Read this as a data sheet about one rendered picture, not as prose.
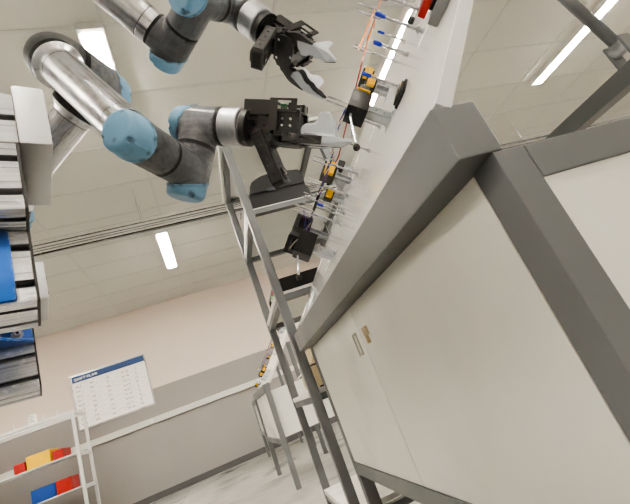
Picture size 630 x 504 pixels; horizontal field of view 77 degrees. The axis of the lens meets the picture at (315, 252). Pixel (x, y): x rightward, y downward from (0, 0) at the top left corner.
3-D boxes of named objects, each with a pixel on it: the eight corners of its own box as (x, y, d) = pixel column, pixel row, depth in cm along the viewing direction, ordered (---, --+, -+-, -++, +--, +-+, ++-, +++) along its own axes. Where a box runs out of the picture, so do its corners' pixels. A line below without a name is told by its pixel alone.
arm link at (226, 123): (214, 143, 75) (234, 148, 83) (236, 144, 74) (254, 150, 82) (216, 102, 74) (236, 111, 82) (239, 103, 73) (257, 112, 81)
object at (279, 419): (296, 490, 318) (236, 302, 370) (277, 475, 423) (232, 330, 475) (373, 453, 342) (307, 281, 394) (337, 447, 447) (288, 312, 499)
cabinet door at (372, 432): (422, 486, 81) (348, 308, 93) (354, 461, 130) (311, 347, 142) (430, 482, 81) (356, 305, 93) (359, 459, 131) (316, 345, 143)
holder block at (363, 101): (361, 128, 79) (342, 121, 79) (366, 112, 82) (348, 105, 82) (367, 111, 75) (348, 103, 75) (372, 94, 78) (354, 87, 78)
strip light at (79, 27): (75, 30, 252) (73, 23, 254) (121, 154, 365) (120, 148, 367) (104, 28, 257) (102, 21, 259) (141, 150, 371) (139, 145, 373)
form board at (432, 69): (300, 334, 148) (295, 333, 148) (365, 134, 191) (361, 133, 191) (452, 109, 41) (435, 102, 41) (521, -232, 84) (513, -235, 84)
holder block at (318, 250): (322, 291, 97) (284, 278, 96) (335, 249, 102) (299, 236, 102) (325, 286, 92) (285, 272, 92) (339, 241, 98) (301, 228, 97)
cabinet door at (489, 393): (709, 598, 31) (466, 178, 43) (420, 488, 80) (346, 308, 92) (730, 581, 31) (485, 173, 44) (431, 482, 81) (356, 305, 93)
